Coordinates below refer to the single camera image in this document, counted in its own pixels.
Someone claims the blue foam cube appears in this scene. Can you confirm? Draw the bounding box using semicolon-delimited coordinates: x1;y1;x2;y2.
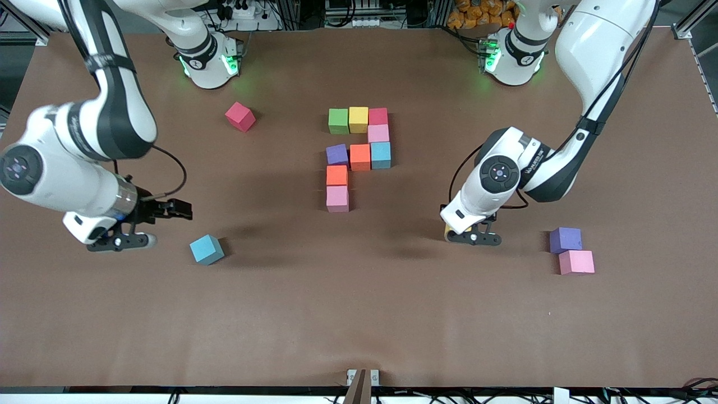
370;141;392;170
189;235;225;266

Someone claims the green foam cube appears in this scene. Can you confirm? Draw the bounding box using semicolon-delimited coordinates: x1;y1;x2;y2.
328;108;350;135

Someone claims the brown table cover sheet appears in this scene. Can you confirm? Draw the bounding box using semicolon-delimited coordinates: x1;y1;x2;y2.
0;28;718;389

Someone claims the orange packets pile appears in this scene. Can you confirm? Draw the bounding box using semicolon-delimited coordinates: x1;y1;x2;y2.
447;0;519;29

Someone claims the white power strip with plugs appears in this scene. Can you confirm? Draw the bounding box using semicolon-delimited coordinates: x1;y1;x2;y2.
216;0;281;31

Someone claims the silver metal bracket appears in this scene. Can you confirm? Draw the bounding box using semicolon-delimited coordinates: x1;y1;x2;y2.
346;369;381;387

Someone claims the brown camera post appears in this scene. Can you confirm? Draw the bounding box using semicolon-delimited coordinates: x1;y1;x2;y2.
342;369;374;404

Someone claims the aluminium frame profile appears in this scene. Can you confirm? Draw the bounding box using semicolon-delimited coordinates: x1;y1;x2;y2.
0;0;76;47
670;0;718;41

